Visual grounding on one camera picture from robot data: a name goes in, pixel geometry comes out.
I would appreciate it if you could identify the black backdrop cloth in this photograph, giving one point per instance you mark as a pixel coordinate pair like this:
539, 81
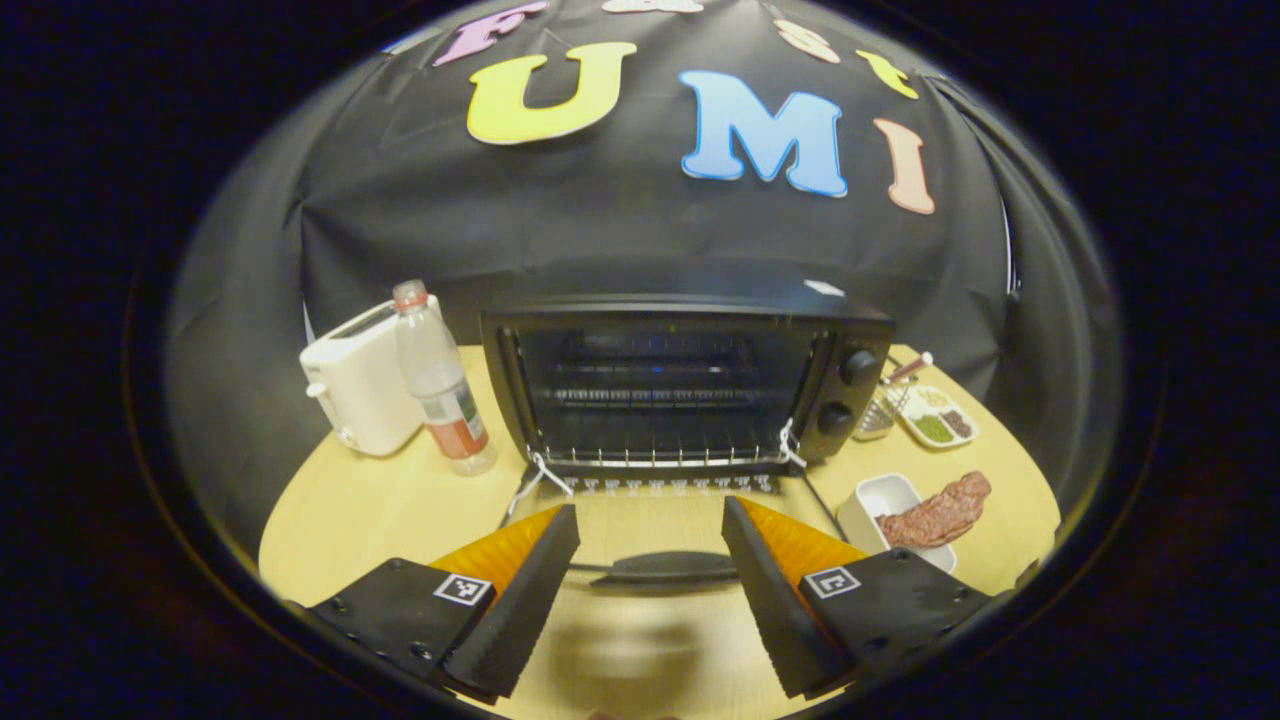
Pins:
620, 240

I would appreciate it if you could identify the white toaster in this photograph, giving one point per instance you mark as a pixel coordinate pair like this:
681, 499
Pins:
360, 390

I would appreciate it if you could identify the black electric oven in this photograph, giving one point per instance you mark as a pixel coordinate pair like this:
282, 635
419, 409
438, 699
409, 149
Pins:
850, 400

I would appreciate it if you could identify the plastic bottle red label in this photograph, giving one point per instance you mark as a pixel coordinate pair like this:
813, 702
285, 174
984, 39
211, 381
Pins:
440, 390

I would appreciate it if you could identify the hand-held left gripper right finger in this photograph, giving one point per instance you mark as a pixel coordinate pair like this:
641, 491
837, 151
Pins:
775, 615

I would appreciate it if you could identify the white divided spice dish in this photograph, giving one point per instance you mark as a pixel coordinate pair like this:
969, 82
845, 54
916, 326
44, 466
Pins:
935, 418

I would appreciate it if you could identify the brown meat piece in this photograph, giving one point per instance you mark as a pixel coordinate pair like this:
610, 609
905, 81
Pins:
935, 515

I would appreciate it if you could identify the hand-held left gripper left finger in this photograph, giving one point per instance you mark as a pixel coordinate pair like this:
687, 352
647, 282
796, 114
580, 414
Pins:
520, 615

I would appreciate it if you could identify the white rectangular dish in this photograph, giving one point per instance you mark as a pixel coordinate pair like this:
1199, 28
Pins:
870, 500

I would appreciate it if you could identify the white tipped utensil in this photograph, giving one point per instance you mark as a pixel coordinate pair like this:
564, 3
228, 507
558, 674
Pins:
908, 368

